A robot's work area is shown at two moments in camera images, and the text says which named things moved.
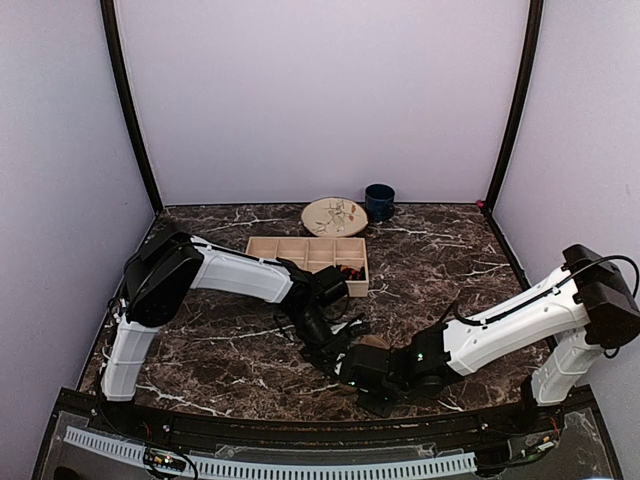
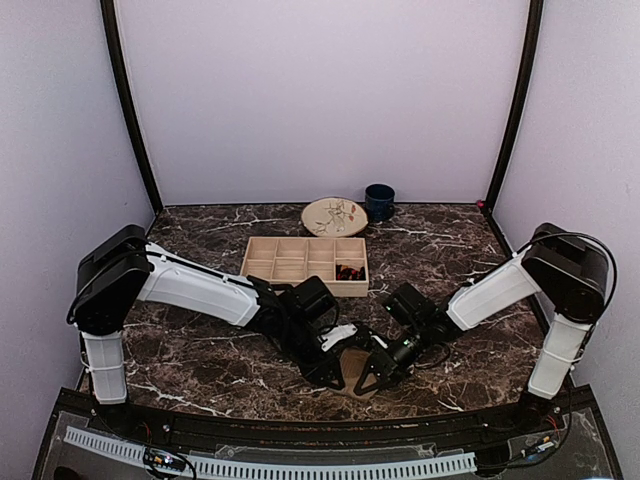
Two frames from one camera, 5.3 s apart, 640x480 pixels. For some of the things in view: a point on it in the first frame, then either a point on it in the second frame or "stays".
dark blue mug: (380, 202) stays
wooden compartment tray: (314, 253) stays
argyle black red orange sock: (353, 274) stays
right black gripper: (379, 409) -> (385, 364)
